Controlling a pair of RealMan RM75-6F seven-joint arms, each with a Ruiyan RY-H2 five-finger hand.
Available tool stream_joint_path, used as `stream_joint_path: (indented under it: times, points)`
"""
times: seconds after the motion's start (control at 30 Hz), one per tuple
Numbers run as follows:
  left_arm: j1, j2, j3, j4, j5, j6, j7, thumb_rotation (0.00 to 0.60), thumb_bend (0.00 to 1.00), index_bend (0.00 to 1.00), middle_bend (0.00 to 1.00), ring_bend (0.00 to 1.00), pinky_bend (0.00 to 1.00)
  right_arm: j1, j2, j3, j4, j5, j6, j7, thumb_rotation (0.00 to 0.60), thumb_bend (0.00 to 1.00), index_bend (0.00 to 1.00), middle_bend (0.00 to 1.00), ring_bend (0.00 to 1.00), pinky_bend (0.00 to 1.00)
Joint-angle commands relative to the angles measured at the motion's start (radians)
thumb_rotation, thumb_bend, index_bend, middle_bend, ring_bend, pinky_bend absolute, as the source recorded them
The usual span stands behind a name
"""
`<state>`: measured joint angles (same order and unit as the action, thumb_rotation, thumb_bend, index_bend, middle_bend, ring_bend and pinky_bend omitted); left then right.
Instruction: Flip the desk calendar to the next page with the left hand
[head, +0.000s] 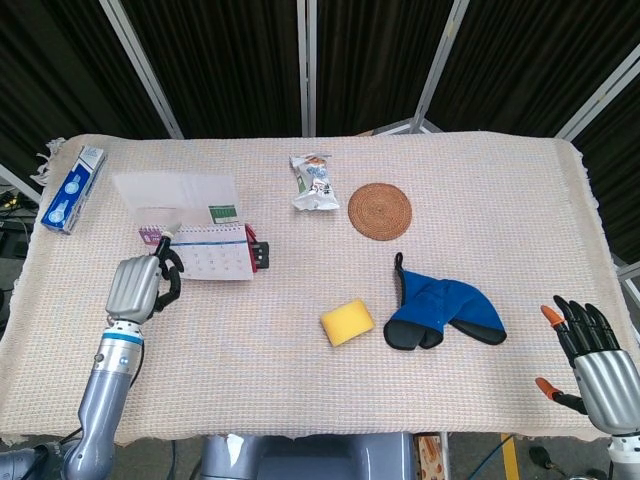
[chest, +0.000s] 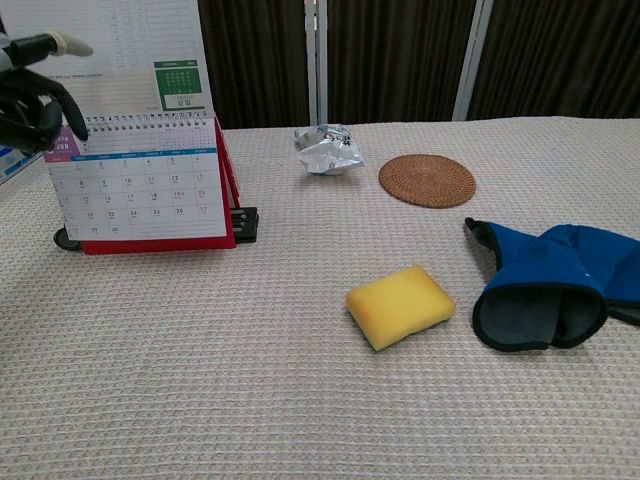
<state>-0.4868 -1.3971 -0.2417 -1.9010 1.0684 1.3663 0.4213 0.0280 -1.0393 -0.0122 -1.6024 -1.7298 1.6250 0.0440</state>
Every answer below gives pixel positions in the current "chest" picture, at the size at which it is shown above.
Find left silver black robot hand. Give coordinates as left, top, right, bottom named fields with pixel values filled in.
left=0, top=32, right=95, bottom=156

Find red spiral desk calendar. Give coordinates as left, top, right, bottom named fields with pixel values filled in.
left=43, top=0, right=241, bottom=256

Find blue white toothpaste box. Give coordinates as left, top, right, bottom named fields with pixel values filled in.
left=0, top=146, right=44, bottom=188

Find white snack packet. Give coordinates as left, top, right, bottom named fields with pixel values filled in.
left=293, top=123, right=367, bottom=176

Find beige woven tablecloth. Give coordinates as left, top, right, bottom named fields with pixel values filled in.
left=0, top=115, right=640, bottom=480

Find round rattan coaster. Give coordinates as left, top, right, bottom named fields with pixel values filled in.
left=378, top=153, right=477, bottom=209

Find yellow sponge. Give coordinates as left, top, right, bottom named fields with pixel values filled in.
left=345, top=264, right=457, bottom=353

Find blue black oven mitt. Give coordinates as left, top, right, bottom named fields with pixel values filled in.
left=463, top=216, right=640, bottom=353

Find black folding screen white frame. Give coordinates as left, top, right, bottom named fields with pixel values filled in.
left=197, top=0, right=640, bottom=131

